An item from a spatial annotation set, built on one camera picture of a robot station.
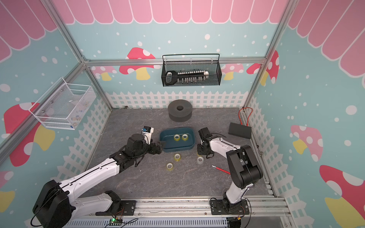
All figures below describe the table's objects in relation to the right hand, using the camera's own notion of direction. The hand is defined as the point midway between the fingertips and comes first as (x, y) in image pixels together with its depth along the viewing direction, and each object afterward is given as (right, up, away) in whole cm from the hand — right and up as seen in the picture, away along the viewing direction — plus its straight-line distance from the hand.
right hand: (202, 150), depth 95 cm
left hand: (-27, +7, -12) cm, 30 cm away
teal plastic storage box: (-25, +10, +7) cm, 28 cm away
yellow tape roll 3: (-17, -4, -3) cm, 17 cm away
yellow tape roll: (-18, +8, +5) cm, 20 cm away
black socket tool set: (-20, +48, -5) cm, 52 cm away
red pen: (+10, -10, -7) cm, 16 cm away
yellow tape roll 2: (-12, +8, +6) cm, 16 cm away
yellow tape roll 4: (-21, -9, -7) cm, 24 cm away
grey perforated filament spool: (-16, +28, +18) cm, 37 cm away
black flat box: (+30, +13, +11) cm, 34 cm away
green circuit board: (-48, -32, -22) cm, 62 cm away
